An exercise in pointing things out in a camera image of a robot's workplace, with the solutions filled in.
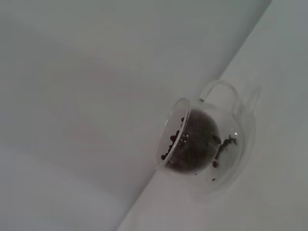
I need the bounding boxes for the clear glass cup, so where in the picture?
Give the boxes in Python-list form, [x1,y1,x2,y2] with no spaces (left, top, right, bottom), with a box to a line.
[155,79,243,178]

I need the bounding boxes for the dark coffee beans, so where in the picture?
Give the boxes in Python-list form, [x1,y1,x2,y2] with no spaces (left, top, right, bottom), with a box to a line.
[160,109,221,174]

